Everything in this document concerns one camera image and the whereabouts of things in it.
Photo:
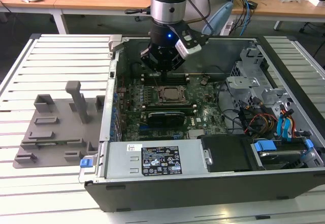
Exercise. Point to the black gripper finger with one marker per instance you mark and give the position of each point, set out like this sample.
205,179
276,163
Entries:
179,62
148,59

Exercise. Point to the silver CPU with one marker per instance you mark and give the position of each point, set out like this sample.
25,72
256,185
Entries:
171,93

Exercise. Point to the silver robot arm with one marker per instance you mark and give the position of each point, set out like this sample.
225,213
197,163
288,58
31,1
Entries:
167,8

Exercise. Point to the CPU socket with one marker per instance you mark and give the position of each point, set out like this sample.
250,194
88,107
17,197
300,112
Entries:
159,102

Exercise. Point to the black RAM slot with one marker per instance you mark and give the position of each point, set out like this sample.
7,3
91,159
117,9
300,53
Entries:
176,82
176,79
176,75
167,109
167,106

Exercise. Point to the thin metal locking lever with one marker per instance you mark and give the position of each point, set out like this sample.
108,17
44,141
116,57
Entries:
155,79

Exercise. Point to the round coin battery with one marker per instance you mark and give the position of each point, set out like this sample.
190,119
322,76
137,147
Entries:
203,81

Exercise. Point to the grey plastic case latch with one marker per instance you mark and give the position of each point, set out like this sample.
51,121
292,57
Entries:
115,42

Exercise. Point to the black graphics card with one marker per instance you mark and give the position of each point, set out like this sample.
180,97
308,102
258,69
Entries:
165,119

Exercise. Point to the white power strip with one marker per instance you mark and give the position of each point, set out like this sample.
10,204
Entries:
227,28

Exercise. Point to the green motherboard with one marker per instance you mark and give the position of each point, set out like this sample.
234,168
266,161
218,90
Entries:
210,114

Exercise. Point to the silver metal drive cage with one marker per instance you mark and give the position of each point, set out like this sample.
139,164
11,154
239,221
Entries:
241,84

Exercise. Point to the wooden desk white legs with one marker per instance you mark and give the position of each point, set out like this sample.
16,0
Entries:
10,4
101,3

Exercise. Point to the silver chipset heatsink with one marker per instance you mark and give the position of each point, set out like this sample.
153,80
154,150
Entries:
196,133

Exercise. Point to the flat black adapter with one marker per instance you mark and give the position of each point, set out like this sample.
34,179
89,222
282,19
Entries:
252,4

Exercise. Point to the black drive bay cover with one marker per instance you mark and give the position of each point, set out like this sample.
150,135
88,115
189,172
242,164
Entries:
226,155

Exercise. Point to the silver power supply unit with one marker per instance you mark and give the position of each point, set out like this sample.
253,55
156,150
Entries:
122,163

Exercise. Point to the grey parts rack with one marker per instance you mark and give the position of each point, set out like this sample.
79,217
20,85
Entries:
61,132

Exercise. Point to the hard disk blue carrier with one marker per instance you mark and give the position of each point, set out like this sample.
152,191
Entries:
264,146

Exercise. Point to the blue case latch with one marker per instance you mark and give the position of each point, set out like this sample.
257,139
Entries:
85,163

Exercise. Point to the black PC case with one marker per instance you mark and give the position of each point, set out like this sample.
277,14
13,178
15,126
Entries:
177,196

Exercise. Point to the small white box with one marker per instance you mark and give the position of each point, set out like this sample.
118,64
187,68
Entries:
317,0

